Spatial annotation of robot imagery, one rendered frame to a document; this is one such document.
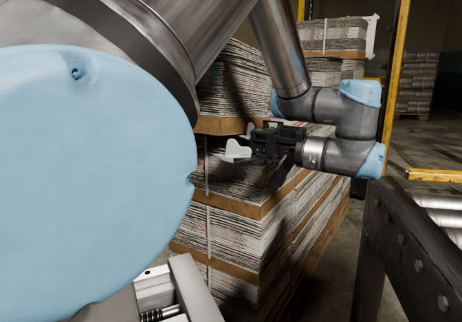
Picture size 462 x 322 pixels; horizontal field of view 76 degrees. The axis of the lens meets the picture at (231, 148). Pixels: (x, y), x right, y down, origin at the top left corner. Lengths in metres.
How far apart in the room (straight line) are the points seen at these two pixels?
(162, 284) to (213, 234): 0.60
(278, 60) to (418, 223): 0.35
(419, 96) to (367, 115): 6.09
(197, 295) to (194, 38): 0.30
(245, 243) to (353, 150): 0.49
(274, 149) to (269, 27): 0.26
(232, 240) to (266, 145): 0.41
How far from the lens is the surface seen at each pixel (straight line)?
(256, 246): 0.94
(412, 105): 6.68
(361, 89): 0.59
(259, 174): 0.83
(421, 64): 6.65
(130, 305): 0.33
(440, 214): 0.61
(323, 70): 1.30
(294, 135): 0.66
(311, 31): 1.97
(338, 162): 0.62
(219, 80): 0.71
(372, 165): 0.61
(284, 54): 0.57
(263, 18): 0.53
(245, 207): 0.89
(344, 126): 0.61
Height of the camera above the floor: 1.03
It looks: 16 degrees down
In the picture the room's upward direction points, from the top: straight up
